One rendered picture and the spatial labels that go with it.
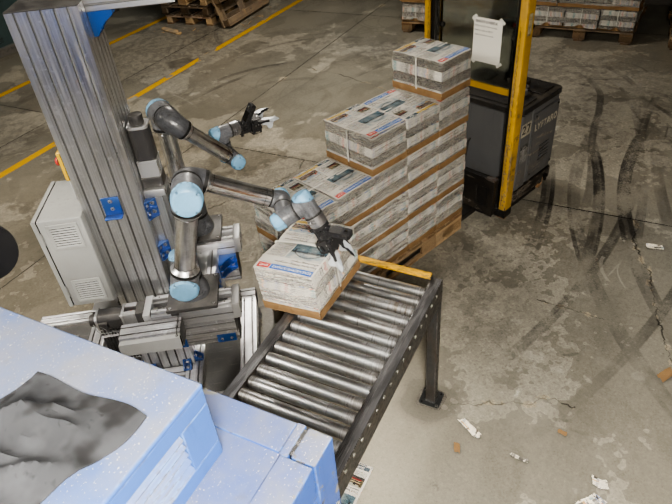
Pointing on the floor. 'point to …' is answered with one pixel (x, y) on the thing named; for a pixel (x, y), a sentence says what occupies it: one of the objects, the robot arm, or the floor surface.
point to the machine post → (310, 443)
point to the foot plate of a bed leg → (431, 401)
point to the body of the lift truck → (531, 163)
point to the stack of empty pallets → (191, 10)
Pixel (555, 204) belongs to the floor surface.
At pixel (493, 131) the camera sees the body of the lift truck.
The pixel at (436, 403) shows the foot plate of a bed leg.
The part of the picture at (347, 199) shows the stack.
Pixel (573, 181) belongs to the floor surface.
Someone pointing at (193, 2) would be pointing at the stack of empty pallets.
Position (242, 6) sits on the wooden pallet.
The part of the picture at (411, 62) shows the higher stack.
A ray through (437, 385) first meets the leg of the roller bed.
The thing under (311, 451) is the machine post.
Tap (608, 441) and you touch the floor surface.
